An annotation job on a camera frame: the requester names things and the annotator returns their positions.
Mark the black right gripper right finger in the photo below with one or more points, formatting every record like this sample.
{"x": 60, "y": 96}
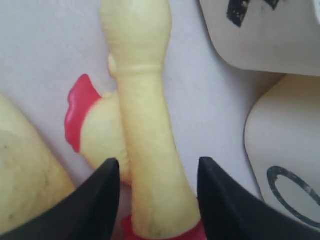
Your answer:
{"x": 230, "y": 212}

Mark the cream bin with X mark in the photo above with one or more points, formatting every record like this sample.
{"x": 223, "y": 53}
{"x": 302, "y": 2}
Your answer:
{"x": 278, "y": 36}

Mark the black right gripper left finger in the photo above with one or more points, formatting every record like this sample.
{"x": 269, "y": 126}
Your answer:
{"x": 89, "y": 213}

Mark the cream bin with O mark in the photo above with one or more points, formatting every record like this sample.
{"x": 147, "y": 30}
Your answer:
{"x": 282, "y": 141}

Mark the whole rubber chicken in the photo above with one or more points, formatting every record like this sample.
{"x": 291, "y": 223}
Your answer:
{"x": 164, "y": 206}
{"x": 32, "y": 180}

